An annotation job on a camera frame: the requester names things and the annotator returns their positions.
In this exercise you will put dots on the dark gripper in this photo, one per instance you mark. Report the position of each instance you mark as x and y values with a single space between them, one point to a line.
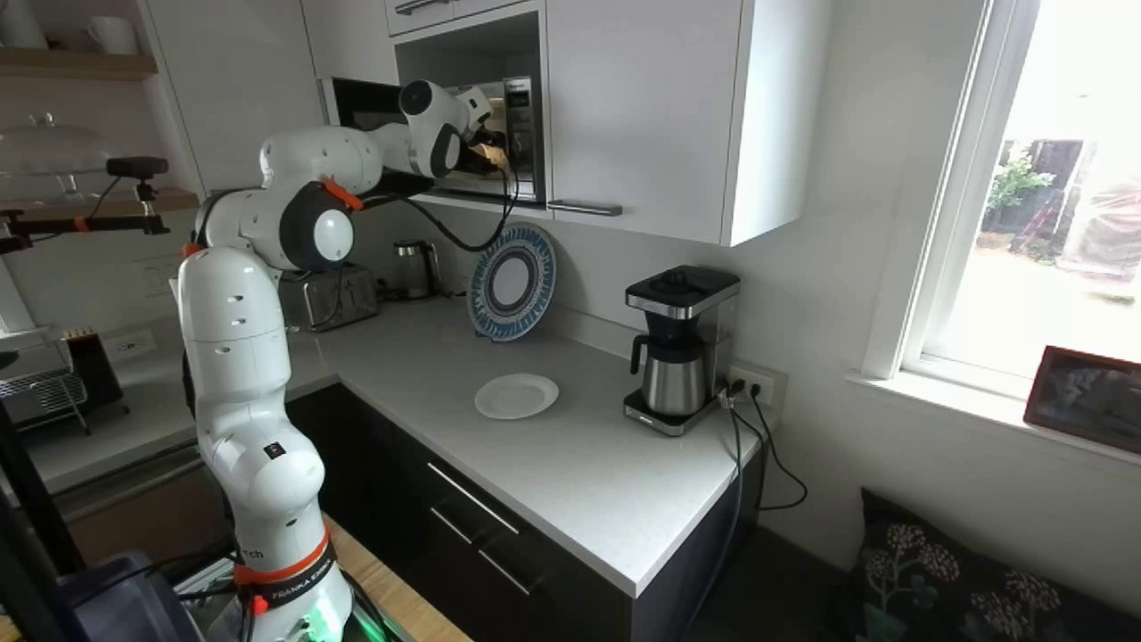
470 140

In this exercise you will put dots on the tan paper cup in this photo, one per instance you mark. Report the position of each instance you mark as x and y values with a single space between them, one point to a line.
488 150

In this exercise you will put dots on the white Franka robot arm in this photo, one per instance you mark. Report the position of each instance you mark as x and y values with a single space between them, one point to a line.
237 358

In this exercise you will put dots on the steel microwave oven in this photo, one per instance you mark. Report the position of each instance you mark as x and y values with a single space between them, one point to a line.
520 136

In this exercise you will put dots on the blue patterned decorative plate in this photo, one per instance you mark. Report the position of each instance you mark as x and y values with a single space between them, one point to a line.
509 288

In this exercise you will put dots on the small metal canister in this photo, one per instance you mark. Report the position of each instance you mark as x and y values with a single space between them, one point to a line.
412 274

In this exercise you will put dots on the silver toaster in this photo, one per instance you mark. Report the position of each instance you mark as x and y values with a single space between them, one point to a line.
335 299

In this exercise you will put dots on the white flat plate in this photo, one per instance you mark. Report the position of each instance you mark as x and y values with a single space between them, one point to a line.
515 399

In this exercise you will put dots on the black steel coffee maker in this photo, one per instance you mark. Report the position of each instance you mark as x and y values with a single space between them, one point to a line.
675 358

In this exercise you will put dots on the dark base cabinet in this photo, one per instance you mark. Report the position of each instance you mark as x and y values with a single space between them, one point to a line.
393 500

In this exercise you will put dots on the white mug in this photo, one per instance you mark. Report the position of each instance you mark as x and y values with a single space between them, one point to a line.
112 37

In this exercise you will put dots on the clear glass dome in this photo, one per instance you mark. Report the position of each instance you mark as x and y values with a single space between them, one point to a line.
48 162

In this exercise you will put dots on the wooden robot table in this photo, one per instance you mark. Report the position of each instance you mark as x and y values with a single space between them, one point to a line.
398 593

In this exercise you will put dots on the black box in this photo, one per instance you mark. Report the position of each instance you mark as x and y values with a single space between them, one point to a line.
95 371

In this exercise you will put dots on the black stand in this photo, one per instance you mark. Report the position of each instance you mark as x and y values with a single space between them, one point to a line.
72 607

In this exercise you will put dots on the dark floral cushion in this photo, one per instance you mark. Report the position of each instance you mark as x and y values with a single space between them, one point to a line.
948 583

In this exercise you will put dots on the white wall cabinet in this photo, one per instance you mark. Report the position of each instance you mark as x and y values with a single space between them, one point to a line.
665 107

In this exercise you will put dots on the white wall outlet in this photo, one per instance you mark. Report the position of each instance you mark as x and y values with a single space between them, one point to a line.
761 384

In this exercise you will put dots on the black camera on tripod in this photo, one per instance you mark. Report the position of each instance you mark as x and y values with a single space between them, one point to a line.
135 166

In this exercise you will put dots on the wooden wall shelf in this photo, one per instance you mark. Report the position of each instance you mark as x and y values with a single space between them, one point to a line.
72 66

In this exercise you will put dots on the white window frame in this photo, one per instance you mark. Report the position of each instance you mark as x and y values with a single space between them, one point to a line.
948 238

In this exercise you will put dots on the dark picture frame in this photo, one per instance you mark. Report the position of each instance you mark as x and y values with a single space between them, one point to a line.
1083 399

